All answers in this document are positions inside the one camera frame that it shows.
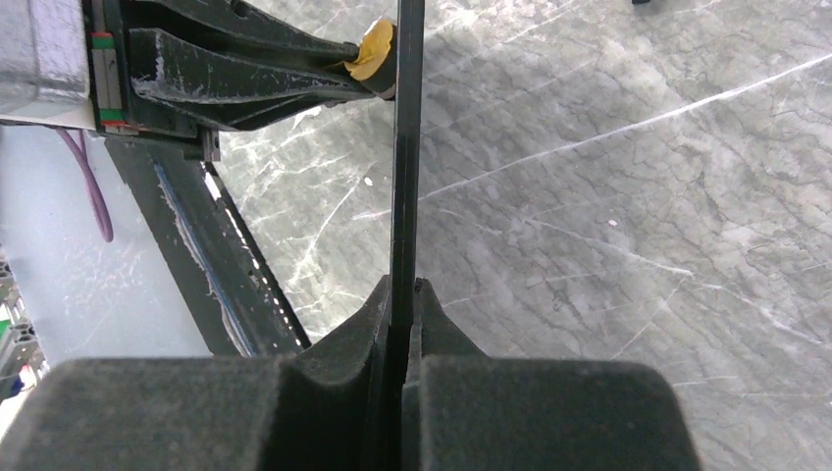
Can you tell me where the yellow black eraser cloth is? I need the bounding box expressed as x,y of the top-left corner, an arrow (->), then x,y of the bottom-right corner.
344,17 -> 397,100

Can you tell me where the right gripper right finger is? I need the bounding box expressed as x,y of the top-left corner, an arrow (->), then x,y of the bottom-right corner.
401,279 -> 701,470

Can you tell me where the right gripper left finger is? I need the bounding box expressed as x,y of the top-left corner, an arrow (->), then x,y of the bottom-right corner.
1,278 -> 390,470

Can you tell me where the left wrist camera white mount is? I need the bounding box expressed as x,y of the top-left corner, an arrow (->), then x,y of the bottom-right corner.
1,0 -> 95,130

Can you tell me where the small black-framed whiteboard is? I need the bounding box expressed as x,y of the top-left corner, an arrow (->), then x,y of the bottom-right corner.
387,0 -> 426,386

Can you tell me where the aluminium extrusion frame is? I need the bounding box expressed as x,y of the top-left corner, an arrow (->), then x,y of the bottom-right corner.
1,255 -> 48,402

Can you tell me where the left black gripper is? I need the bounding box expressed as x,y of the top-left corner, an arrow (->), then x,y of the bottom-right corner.
80,0 -> 373,162

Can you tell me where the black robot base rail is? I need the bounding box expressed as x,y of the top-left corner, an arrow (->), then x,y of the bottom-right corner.
104,137 -> 311,356

